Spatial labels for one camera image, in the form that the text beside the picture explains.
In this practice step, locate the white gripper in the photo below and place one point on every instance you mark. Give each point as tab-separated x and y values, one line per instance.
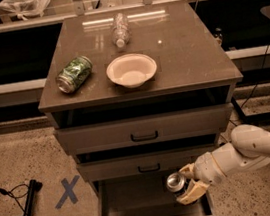
205	169

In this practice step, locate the plastic bag on shelf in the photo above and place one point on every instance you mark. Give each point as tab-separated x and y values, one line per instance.
24	9

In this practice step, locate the black stand leg right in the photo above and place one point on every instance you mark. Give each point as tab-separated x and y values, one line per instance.
255	119

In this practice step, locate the middle drawer with handle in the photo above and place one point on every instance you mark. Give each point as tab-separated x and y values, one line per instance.
139	164

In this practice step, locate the blue pepsi can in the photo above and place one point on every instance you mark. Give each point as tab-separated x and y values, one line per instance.
176	183

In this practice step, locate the open bottom drawer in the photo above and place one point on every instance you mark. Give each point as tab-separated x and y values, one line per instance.
146	195

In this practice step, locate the white paper bowl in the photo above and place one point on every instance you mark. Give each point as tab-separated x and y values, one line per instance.
131	70

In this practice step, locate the blue tape cross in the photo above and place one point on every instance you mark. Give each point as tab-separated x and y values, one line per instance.
68	193

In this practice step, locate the green soda can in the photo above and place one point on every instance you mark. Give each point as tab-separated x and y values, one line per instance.
74	74

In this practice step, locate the top drawer with handle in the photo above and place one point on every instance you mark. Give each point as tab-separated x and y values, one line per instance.
143	130

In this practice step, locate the drawer with handle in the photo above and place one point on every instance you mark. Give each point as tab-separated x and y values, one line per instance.
139	164
143	130

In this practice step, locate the grey drawer cabinet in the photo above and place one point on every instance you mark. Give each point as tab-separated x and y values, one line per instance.
192	71

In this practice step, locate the clear plastic water bottle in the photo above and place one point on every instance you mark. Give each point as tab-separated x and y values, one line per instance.
120	30

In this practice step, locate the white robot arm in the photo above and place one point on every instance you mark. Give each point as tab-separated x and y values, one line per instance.
249	149

